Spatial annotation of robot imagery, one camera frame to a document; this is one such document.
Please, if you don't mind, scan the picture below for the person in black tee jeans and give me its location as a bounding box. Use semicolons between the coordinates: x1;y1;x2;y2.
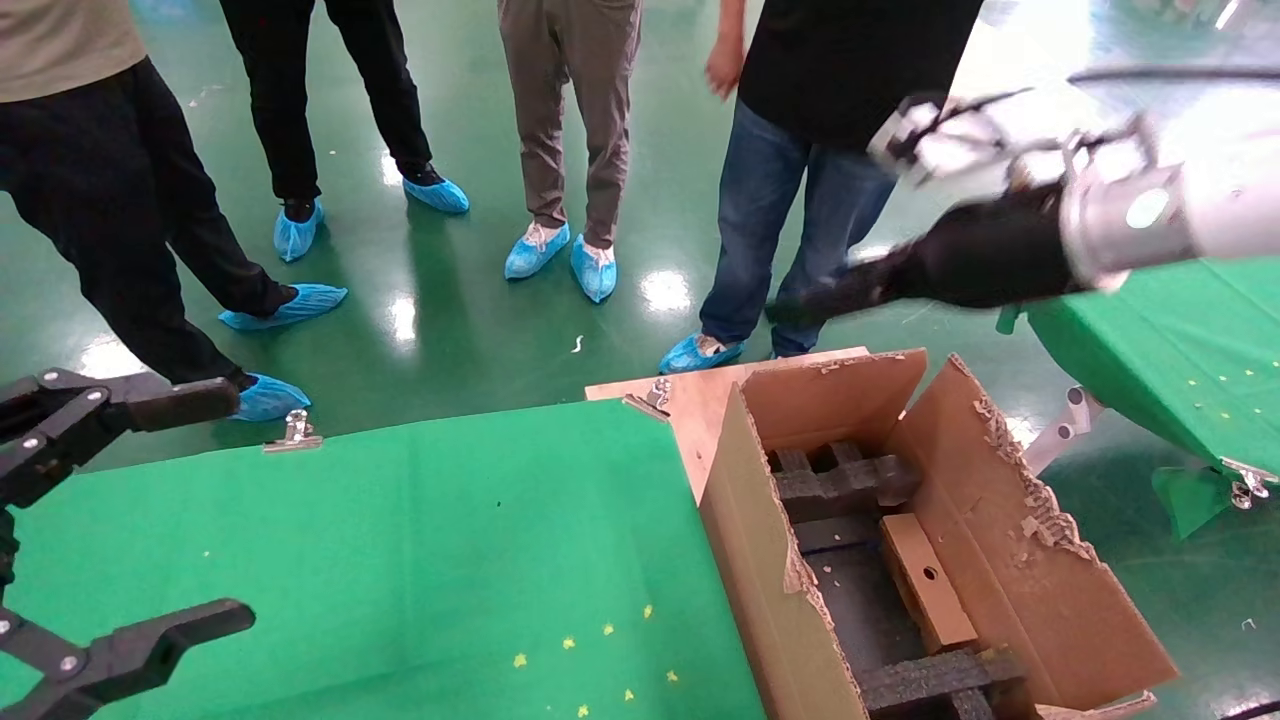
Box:
700;0;986;358

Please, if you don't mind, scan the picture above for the green tablecloth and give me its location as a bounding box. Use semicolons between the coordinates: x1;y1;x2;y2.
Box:
997;255;1280;541
0;398;766;720

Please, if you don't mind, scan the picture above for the small cardboard box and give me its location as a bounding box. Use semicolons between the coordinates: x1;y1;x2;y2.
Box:
880;513;979;654

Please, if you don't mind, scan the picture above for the person in black trousers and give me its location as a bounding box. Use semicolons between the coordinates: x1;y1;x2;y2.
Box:
218;0;436;206

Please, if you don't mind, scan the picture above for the person in tan shirt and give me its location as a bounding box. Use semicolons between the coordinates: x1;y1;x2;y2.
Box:
0;0;301;386

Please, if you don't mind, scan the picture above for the silver binder clip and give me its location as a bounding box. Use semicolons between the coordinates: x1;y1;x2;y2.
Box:
263;408;324;453
1222;458;1276;511
622;378;673;421

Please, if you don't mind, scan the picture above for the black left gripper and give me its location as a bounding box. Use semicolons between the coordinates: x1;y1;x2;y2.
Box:
0;368;256;720

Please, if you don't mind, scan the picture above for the black camera cable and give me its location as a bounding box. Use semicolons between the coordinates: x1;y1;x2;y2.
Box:
905;65;1280;161

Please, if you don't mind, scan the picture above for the bystander bare hand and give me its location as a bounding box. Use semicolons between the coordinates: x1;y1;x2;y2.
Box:
705;38;746;99

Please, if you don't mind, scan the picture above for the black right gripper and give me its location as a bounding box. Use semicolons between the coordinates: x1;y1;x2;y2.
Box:
770;190;1076;331

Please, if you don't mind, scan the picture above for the silver camera mounting bracket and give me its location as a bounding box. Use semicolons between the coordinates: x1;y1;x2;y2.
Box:
1005;115;1161;191

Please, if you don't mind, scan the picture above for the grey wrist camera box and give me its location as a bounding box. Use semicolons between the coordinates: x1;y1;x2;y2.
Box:
868;95;1011;191

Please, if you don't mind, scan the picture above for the large open cardboard carton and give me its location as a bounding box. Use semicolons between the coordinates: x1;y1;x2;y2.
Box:
697;347;1181;720

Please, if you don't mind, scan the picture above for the person in brown trousers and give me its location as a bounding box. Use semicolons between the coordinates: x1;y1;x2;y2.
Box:
497;0;643;251

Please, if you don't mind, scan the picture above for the white metal table frame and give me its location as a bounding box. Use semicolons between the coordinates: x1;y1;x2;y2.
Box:
1025;385;1106;476

